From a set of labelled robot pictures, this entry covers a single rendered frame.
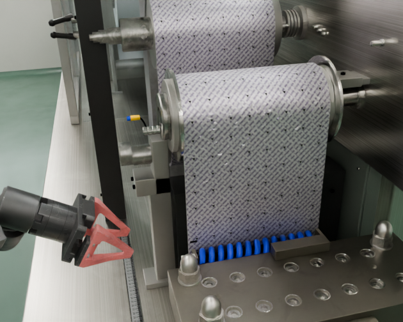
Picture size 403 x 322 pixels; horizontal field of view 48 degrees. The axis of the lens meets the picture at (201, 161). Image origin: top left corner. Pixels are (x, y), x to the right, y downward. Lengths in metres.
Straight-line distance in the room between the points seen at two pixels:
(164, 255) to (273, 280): 0.24
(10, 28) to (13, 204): 5.68
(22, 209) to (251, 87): 0.37
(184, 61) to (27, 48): 5.50
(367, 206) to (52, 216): 0.55
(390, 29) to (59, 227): 0.57
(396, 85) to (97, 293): 0.64
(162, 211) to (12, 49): 5.64
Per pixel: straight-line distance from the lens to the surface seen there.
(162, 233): 0.84
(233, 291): 0.69
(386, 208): 1.10
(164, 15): 0.87
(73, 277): 0.96
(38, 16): 6.25
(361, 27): 0.82
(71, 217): 0.69
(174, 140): 0.67
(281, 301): 0.68
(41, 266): 1.01
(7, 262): 2.64
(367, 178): 0.86
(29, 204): 0.68
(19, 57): 6.37
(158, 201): 0.80
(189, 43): 0.87
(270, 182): 0.74
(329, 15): 0.91
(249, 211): 0.76
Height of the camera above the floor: 1.50
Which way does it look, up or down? 26 degrees down
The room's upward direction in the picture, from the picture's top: 2 degrees counter-clockwise
